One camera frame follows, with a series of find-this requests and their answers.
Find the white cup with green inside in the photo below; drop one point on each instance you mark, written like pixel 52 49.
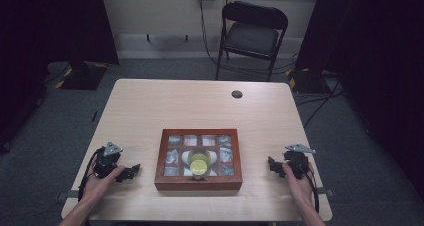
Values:
pixel 185 157

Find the black folding chair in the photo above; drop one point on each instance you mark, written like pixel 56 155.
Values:
pixel 251 39

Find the small yellow cup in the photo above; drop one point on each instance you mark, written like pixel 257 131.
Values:
pixel 198 166

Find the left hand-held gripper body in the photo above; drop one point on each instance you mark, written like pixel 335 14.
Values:
pixel 106 162

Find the black stand base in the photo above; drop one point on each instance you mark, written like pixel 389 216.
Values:
pixel 83 76
pixel 305 81

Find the person's left hand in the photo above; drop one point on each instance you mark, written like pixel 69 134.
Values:
pixel 98 185

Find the round table grommet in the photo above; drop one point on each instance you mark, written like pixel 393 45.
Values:
pixel 237 94

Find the grey tape strip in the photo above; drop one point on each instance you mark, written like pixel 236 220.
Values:
pixel 328 192
pixel 68 195

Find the person's right hand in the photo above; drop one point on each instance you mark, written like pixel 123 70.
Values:
pixel 300 186

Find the dark curtain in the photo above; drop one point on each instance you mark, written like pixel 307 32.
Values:
pixel 50 26
pixel 373 52

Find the brown wooden glass-lid box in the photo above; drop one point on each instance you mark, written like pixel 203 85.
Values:
pixel 230 182

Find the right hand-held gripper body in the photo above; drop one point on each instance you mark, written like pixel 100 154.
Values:
pixel 296 162

